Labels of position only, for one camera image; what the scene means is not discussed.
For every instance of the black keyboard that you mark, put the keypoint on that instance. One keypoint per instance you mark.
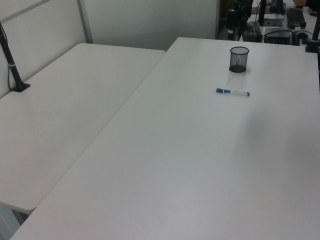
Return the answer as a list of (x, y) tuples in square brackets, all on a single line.
[(296, 17)]

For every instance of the black box device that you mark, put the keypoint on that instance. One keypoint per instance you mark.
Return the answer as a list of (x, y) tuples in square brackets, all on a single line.
[(231, 21)]

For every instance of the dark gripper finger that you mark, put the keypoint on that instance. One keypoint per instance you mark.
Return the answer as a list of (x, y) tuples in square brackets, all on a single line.
[(239, 28), (244, 28)]

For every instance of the blue and white marker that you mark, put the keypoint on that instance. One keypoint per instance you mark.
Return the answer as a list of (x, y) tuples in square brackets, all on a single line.
[(221, 90)]

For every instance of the white partition panel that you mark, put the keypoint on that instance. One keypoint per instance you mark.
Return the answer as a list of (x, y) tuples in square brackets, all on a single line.
[(42, 42)]

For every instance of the black monitor stand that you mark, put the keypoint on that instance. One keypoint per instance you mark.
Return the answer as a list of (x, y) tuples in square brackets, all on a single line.
[(263, 13)]

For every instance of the dark grey equipment box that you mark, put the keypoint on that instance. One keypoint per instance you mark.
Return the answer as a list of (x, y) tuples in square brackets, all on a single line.
[(253, 31)]

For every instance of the grey metal partition post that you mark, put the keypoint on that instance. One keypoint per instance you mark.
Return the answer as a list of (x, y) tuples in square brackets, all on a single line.
[(85, 21)]

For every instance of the black clamp stand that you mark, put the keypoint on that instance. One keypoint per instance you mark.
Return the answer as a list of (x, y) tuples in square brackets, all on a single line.
[(312, 46)]

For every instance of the black camera stand pole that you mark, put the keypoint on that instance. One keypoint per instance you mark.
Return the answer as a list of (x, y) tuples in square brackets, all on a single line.
[(11, 65)]

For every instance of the black mesh pen cup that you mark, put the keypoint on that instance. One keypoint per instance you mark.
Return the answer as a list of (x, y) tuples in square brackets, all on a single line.
[(239, 67)]

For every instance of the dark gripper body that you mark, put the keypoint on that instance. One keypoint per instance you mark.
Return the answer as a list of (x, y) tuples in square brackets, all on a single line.
[(243, 9)]

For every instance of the black computer case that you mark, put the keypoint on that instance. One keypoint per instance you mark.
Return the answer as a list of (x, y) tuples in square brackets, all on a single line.
[(278, 35)]

